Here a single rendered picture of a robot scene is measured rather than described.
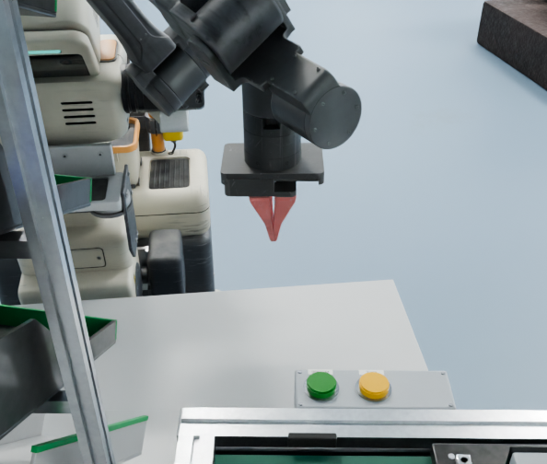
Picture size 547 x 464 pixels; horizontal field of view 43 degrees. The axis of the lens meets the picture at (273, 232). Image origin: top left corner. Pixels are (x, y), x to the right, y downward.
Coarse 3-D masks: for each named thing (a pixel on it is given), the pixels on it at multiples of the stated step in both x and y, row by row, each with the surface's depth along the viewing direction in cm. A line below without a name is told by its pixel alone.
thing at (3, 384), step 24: (0, 312) 69; (24, 312) 68; (0, 336) 47; (24, 336) 49; (48, 336) 53; (96, 336) 62; (0, 360) 46; (24, 360) 50; (48, 360) 53; (0, 384) 47; (24, 384) 50; (48, 384) 54; (0, 408) 47; (24, 408) 50; (0, 432) 47
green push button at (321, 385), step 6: (318, 372) 93; (324, 372) 93; (312, 378) 92; (318, 378) 92; (324, 378) 92; (330, 378) 92; (312, 384) 91; (318, 384) 91; (324, 384) 91; (330, 384) 91; (312, 390) 91; (318, 390) 91; (324, 390) 91; (330, 390) 91; (318, 396) 91; (324, 396) 91; (330, 396) 91
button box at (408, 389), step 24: (336, 384) 93; (408, 384) 93; (432, 384) 93; (312, 408) 90; (336, 408) 90; (360, 408) 90; (384, 408) 90; (408, 408) 90; (432, 408) 90; (456, 408) 90
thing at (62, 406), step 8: (8, 232) 47; (16, 232) 47; (24, 232) 47; (0, 240) 46; (8, 240) 46; (16, 240) 46; (24, 240) 46; (0, 248) 47; (8, 248) 47; (16, 248) 47; (24, 248) 47; (0, 256) 47; (8, 256) 47; (16, 256) 47; (24, 256) 47; (64, 392) 56; (48, 400) 56; (56, 400) 56; (64, 400) 56; (40, 408) 56; (48, 408) 56; (56, 408) 56; (64, 408) 56
